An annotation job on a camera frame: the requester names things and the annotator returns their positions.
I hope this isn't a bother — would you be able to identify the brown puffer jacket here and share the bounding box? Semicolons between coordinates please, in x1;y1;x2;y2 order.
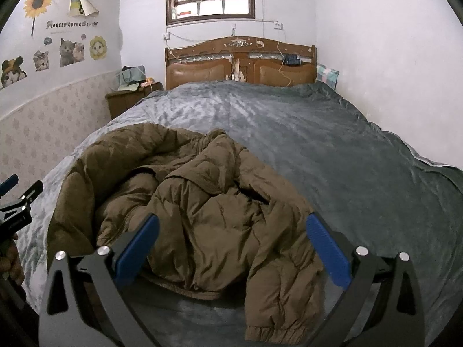
46;123;323;345

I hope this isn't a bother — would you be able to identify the grey plush bed blanket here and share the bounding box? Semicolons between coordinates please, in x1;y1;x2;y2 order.
19;82;462;346

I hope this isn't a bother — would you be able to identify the cat in hat sticker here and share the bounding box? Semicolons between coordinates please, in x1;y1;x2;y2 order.
1;56;27;88

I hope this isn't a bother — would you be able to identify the brown wooden nightstand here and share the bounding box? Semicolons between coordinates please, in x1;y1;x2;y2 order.
105;82;163;119

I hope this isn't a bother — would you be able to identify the small tabby kitten sticker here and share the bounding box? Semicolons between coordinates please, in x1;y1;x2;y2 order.
33;50;49;72

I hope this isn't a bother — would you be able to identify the two grey cats sticker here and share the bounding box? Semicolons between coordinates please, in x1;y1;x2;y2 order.
59;39;85;67

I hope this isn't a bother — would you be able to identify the green bag on nightstand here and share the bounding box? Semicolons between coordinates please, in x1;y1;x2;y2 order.
116;65;146;92

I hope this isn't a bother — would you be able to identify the yellow flower cat sticker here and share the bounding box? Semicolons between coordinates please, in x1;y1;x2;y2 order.
89;36;108;60

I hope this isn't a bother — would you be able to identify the checkered pastel pillow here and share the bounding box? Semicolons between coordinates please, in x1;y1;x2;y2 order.
316;64;340;90

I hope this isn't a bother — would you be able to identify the brown wooden headboard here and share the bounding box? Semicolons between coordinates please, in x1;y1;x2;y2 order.
165;36;317;89

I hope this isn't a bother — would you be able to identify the black device on headboard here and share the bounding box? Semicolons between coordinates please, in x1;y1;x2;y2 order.
283;54;301;67

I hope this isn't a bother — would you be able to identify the sunflower wall sticker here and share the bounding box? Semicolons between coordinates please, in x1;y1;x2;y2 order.
23;0;52;36

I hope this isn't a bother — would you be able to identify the peeling paper wall poster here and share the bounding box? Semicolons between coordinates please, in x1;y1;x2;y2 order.
68;0;99;17

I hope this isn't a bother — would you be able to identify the white charging cable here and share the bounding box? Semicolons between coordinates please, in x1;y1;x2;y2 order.
275;21;294;88

